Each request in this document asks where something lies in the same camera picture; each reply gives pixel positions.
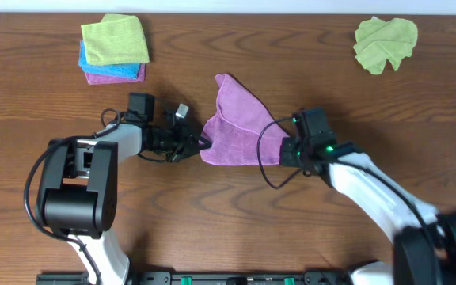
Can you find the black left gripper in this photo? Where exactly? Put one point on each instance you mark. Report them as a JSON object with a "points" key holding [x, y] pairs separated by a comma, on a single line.
{"points": [[183, 136]]}

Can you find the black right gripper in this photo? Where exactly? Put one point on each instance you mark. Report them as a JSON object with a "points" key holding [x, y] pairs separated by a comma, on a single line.
{"points": [[286, 157]]}

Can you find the purple microfiber cloth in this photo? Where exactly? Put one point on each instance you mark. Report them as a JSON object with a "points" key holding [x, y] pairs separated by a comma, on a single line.
{"points": [[241, 131]]}

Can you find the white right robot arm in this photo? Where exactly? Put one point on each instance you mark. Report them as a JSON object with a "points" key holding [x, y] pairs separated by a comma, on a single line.
{"points": [[423, 238]]}

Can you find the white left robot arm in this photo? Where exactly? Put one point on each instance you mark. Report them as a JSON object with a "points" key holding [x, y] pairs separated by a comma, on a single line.
{"points": [[77, 197]]}

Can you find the folded blue cloth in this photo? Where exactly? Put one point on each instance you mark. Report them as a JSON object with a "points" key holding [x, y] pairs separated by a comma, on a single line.
{"points": [[124, 70]]}

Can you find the folded purple cloth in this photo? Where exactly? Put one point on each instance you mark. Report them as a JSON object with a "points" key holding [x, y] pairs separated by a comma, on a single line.
{"points": [[96, 79]]}

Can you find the folded lime green cloth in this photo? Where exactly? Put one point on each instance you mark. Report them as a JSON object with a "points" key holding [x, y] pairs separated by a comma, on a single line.
{"points": [[116, 39]]}

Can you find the crumpled lime green cloth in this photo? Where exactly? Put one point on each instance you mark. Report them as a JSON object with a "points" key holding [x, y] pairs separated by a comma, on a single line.
{"points": [[379, 42]]}

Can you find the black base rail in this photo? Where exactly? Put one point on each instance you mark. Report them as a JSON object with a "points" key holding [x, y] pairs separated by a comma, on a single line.
{"points": [[307, 278]]}

